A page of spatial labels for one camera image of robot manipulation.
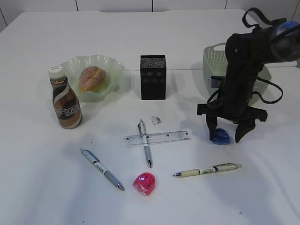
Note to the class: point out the grey pen on ruler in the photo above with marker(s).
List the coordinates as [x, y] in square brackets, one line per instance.
[142, 132]

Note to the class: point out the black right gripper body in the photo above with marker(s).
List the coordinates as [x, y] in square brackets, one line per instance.
[244, 54]

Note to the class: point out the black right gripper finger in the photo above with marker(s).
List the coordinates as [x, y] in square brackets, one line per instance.
[243, 128]
[212, 123]

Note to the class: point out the sugared bread roll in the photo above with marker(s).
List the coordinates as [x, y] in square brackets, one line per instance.
[91, 79]

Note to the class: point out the pink pencil sharpener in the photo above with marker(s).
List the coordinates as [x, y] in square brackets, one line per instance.
[145, 183]

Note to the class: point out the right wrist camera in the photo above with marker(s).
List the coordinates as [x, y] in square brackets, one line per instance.
[216, 81]

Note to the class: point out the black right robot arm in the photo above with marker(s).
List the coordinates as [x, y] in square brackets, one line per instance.
[283, 46]

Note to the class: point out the green ruffled glass plate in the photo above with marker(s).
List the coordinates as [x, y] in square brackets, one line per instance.
[74, 67]

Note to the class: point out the Nescafe coffee bottle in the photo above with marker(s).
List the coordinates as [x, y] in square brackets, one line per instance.
[64, 99]

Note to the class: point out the blue grey ballpoint pen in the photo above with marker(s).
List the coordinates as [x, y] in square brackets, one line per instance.
[97, 164]

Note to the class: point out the small torn paper bit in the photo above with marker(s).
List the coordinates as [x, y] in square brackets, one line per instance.
[155, 120]

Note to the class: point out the blue pencil sharpener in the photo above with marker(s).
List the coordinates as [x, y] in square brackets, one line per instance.
[221, 137]

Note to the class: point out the black mesh pen holder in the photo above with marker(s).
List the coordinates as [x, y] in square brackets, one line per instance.
[153, 77]

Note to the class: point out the cream ballpoint pen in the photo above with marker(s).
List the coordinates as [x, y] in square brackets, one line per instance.
[213, 169]

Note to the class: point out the green woven plastic basket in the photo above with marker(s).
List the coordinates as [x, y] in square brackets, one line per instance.
[215, 64]

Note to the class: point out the clear plastic ruler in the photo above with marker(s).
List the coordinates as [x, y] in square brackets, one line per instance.
[136, 140]

